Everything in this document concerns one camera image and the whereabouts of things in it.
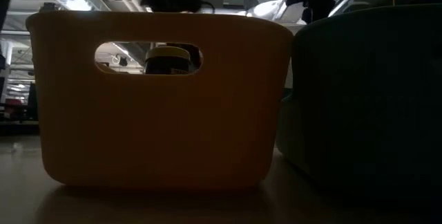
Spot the teal plastic bin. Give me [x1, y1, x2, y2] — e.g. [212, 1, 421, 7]
[275, 92, 300, 165]

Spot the brown jar with yellow lid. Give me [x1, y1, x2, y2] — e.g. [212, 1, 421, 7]
[144, 46, 193, 75]

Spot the yellow plastic bin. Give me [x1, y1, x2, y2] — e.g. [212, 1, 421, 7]
[26, 11, 294, 187]

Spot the dark green plastic bin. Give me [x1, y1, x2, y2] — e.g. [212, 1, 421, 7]
[291, 4, 442, 211]

